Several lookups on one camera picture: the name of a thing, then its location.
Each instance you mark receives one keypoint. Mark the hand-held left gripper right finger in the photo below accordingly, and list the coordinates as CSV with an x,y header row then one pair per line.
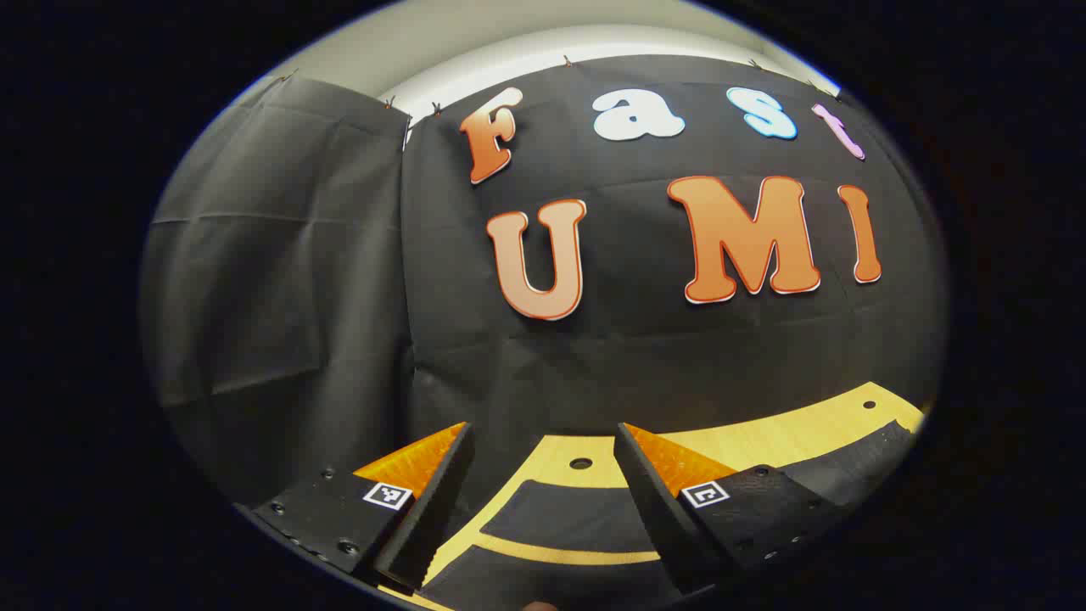
x,y
657,501

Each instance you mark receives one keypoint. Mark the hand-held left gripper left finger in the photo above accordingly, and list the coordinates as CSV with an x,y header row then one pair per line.
x,y
437,501

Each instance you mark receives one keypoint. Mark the dark grey jeans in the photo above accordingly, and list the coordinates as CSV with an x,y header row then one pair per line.
x,y
577,518

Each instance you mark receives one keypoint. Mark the black backdrop cloth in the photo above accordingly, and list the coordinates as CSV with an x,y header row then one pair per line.
x,y
594,356

